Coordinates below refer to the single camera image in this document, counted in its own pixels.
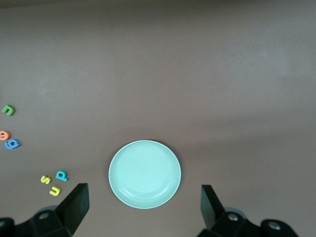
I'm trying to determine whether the brown table cover sheet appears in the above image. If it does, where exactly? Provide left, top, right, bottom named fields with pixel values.
left=0, top=0, right=316, bottom=237

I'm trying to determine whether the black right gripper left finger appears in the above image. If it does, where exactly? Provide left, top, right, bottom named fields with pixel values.
left=0, top=183, right=90, bottom=237

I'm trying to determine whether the green foam letter n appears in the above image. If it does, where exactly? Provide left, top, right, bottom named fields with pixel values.
left=1, top=104, right=16, bottom=117

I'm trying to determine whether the teal foam letter p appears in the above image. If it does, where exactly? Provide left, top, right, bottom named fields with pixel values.
left=55, top=170, right=69, bottom=182

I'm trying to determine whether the blue foam letter g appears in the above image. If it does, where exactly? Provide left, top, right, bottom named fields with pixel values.
left=4, top=139, right=21, bottom=150

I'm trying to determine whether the yellow foam letter u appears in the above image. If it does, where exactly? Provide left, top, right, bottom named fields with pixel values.
left=49, top=185, right=62, bottom=197

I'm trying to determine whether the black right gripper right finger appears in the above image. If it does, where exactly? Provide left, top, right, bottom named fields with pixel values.
left=197, top=184, right=299, bottom=237

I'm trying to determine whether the pale green round plate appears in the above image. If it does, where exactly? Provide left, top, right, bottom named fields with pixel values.
left=108, top=140, right=182, bottom=209

